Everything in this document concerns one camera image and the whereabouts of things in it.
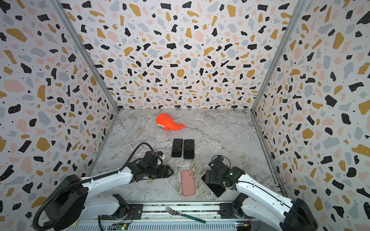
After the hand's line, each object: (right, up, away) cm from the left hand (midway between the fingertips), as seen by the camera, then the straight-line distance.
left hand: (170, 172), depth 83 cm
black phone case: (+10, +9, +15) cm, 20 cm away
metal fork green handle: (+1, -17, -8) cm, 19 cm away
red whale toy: (-6, +29, +24) cm, 38 cm away
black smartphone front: (+2, +11, +15) cm, 19 cm away
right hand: (+23, -2, -1) cm, 23 cm away
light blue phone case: (+2, +11, +15) cm, 19 cm away
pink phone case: (+10, -7, +3) cm, 13 cm away
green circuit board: (-22, -22, -13) cm, 34 cm away
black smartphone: (+28, -11, +1) cm, 30 cm away
